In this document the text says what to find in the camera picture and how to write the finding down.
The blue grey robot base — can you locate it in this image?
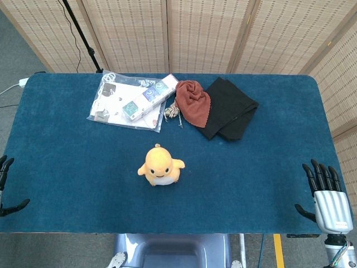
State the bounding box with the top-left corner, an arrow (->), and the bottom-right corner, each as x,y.
107,233 -> 248,268

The black folded cloth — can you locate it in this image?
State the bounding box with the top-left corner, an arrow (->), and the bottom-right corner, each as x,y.
196,77 -> 259,142

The bamboo folding screen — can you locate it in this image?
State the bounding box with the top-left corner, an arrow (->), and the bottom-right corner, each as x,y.
0,0 -> 357,196

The black cable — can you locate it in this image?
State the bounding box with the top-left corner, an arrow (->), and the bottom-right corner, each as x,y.
57,0 -> 82,72

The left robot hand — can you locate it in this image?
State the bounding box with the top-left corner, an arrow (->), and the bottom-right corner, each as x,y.
0,155 -> 31,218

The yellow plush duck toy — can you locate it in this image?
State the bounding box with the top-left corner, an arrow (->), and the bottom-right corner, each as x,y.
137,143 -> 186,187

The blue table mat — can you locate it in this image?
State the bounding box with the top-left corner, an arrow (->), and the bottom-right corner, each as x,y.
0,72 -> 355,235

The beige braided cord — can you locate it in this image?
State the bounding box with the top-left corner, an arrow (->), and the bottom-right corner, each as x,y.
163,100 -> 184,130

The long white box with cubes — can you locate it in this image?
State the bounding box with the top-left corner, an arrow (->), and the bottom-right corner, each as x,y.
122,73 -> 180,122

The clear plastic bag with papers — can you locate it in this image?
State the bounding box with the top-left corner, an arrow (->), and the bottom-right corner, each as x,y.
86,70 -> 167,133

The rust brown cloth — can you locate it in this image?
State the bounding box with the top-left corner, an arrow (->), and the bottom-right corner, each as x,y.
175,80 -> 213,129

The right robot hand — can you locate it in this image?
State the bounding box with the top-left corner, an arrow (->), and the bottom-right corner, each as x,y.
295,159 -> 350,235

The black tripod stand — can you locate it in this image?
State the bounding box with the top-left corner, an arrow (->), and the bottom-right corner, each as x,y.
61,0 -> 104,74

